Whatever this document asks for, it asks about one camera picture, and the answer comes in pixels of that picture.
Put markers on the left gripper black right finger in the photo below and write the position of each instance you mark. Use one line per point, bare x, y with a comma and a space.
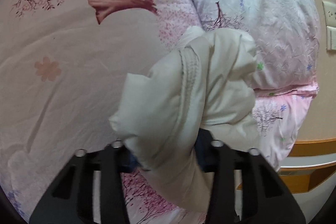
245, 189

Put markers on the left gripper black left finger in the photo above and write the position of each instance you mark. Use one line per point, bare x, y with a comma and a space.
69, 198

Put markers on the white puffer down jacket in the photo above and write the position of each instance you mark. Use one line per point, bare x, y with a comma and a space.
204, 84

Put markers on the wooden bed headboard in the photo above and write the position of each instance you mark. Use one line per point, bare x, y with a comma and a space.
309, 164

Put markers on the pink floral pillow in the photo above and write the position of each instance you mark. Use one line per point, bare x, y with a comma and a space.
279, 114

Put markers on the pink floral bed sheet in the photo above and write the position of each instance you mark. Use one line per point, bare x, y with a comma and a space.
63, 65

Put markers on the white wall switch panel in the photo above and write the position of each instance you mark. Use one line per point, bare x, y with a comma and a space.
330, 18

